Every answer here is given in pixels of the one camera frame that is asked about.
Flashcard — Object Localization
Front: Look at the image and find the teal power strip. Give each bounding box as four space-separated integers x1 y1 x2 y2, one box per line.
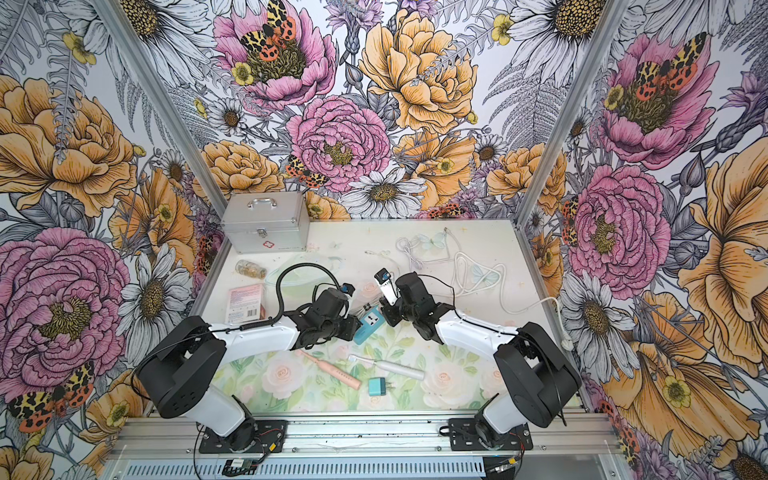
353 306 386 345

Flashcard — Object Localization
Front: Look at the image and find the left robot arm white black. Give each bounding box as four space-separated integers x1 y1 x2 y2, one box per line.
135 262 359 442

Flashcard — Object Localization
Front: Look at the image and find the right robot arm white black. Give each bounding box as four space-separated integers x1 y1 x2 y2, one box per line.
374 269 582 450

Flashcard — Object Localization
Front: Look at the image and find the pink electric toothbrush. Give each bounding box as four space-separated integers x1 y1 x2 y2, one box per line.
297 350 361 390

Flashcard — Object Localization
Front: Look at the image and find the pink product packet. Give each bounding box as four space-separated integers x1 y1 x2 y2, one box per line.
225 284 263 326

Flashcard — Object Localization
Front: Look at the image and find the teal plug adapter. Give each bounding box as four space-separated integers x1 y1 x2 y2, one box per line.
367 377 388 397

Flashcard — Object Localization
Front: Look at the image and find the small clear jar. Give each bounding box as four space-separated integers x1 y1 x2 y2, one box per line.
235 260 267 280

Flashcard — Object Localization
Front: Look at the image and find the silver metal first-aid case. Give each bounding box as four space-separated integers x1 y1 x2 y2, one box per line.
221 192 310 254

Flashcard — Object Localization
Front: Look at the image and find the small circuit board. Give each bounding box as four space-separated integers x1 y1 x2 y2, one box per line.
221 459 258 478

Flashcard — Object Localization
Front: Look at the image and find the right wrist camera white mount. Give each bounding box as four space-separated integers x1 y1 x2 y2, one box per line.
374 268 398 306

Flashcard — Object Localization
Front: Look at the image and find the white power strip cord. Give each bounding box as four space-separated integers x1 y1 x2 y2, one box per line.
449 250 571 352

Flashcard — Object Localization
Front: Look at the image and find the lilac usb cable bundle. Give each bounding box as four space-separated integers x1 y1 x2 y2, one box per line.
395 227 463 271

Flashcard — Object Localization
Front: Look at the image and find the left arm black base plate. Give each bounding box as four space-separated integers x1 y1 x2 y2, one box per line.
197 419 288 454

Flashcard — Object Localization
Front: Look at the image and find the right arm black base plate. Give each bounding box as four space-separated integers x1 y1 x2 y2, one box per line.
438 418 533 452

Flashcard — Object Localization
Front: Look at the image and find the aluminium front rail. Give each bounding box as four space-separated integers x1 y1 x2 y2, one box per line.
108 411 620 460

